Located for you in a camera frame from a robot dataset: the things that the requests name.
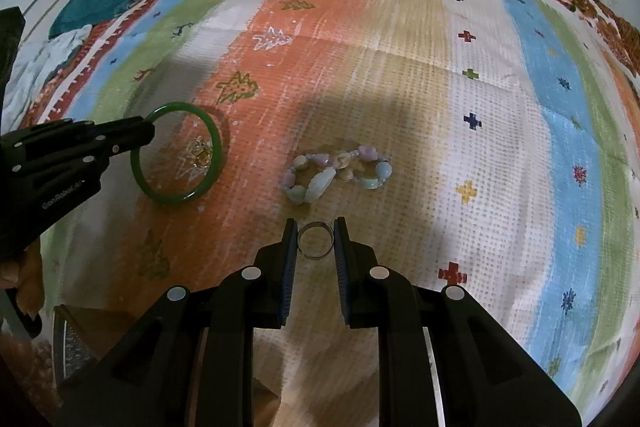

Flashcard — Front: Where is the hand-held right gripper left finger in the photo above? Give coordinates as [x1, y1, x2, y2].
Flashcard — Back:
[55, 218, 300, 427]

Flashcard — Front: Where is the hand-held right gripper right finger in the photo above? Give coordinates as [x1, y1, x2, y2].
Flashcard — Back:
[333, 216, 584, 427]

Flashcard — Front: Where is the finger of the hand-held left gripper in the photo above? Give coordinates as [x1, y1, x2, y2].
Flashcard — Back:
[0, 118, 97, 158]
[12, 116, 156, 174]

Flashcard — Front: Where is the silver ring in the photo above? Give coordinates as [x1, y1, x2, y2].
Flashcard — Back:
[297, 221, 335, 261]

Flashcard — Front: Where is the green jade bangle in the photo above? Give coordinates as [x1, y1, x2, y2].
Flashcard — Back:
[130, 102, 224, 206]

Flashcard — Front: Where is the silver metal tin box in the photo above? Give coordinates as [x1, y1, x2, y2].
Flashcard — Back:
[50, 304, 108, 388]

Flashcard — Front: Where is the person's left hand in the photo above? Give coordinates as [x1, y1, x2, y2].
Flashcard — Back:
[0, 247, 45, 320]

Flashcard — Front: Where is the light blue crumpled cloth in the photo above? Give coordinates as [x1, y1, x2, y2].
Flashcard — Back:
[0, 26, 94, 120]

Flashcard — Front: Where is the gold ring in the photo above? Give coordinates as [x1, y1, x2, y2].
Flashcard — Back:
[187, 142, 214, 170]

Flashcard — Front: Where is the pastel stone bracelet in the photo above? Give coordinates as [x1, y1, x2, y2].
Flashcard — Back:
[282, 145, 394, 206]

